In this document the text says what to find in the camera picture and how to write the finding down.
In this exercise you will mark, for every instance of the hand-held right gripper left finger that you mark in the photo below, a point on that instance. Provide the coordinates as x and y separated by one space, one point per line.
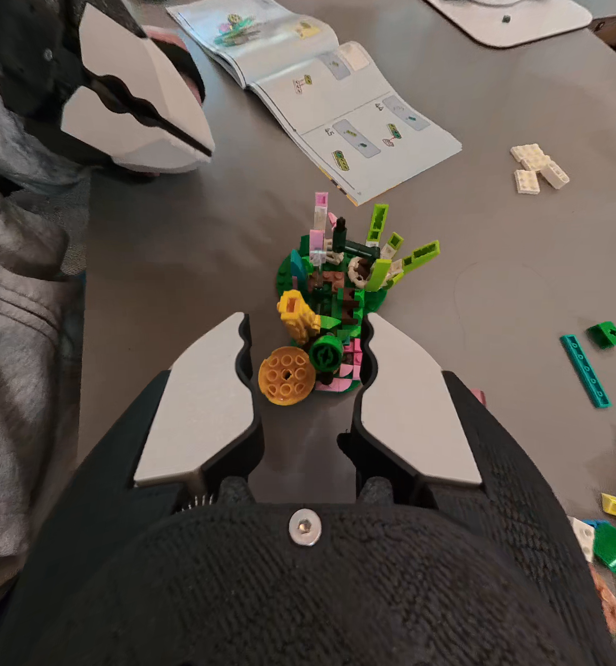
204 406

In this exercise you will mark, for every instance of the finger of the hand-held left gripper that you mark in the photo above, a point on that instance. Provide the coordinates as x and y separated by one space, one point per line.
126 57
110 132

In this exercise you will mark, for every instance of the small pink lego brick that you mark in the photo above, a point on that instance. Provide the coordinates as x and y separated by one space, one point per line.
478 397

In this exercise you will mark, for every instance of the grey hoodie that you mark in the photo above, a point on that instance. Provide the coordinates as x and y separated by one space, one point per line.
16 338

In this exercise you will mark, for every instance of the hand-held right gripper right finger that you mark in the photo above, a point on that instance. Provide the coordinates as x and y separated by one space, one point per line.
412 416

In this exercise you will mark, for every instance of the green lego flower garden model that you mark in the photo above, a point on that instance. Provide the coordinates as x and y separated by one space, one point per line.
334 307

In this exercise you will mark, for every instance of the long teal lego plate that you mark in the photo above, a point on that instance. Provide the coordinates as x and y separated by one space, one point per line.
585 370

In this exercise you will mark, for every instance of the lego instruction booklet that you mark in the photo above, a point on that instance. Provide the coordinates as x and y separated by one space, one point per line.
334 99

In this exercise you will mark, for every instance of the small yellow lego slope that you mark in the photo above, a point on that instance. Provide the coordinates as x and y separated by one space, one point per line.
613 504

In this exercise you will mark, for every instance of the white monitor stand base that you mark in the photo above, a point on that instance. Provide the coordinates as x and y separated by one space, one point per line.
516 21

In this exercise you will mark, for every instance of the person's left hand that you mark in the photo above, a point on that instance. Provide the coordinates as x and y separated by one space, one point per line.
160 35

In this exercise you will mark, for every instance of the small green lego piece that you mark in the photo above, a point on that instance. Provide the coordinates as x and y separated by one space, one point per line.
605 334

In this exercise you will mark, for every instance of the white lego brick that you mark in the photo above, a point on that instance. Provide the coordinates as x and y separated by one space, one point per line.
526 182
536 163
555 175
526 152

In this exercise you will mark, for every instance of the pile of loose lego bricks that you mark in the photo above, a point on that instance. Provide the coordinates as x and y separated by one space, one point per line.
615 549

